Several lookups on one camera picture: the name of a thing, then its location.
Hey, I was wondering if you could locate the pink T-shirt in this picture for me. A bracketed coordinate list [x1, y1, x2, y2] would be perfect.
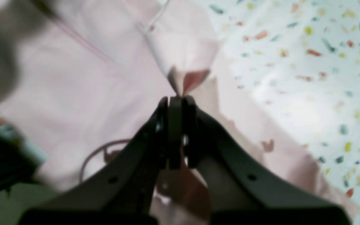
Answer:
[0, 0, 358, 225]

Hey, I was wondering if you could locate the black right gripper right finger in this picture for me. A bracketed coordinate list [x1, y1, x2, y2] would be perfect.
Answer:
[182, 96, 351, 225]

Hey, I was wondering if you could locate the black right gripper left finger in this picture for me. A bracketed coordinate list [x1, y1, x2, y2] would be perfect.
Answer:
[19, 97, 182, 225]

